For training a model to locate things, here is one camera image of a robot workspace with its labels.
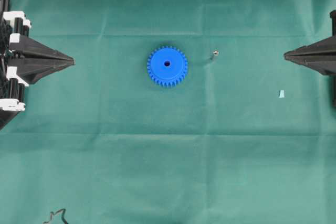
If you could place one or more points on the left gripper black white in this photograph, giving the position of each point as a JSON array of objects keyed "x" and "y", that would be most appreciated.
[{"x": 17, "y": 73}]

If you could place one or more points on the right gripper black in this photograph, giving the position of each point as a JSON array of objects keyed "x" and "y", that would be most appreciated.
[{"x": 325, "y": 65}]

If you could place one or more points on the blue plastic gear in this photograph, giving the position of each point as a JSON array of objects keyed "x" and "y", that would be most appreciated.
[{"x": 167, "y": 66}]

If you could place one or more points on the light blue tape piece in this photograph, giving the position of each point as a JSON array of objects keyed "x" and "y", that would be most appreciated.
[{"x": 281, "y": 94}]

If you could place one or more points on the green cloth mat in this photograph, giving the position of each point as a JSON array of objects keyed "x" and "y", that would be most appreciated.
[{"x": 101, "y": 140}]

